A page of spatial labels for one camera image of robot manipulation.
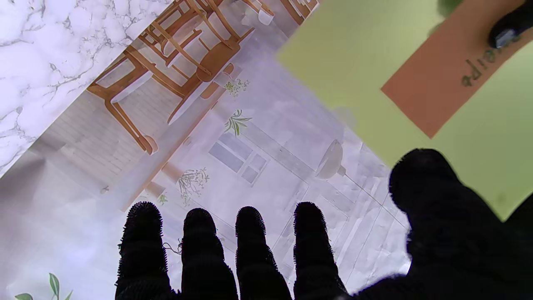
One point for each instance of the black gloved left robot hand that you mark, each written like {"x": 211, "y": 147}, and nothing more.
{"x": 514, "y": 25}

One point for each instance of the pink paper receipt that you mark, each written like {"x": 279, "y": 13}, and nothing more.
{"x": 437, "y": 83}

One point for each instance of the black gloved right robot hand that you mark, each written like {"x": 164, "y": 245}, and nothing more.
{"x": 250, "y": 258}

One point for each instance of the yellow-green translucent file folder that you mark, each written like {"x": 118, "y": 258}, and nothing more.
{"x": 354, "y": 54}

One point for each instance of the printed room scene backdrop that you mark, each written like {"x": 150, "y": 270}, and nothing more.
{"x": 250, "y": 137}

